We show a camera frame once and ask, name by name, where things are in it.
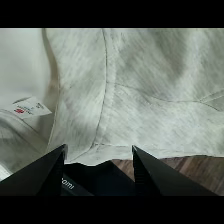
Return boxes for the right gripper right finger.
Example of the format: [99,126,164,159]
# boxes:
[131,144,218,197]

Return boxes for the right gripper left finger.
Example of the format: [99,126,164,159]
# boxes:
[0,143,69,197]

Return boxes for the light grey garment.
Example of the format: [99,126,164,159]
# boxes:
[0,27,224,181]

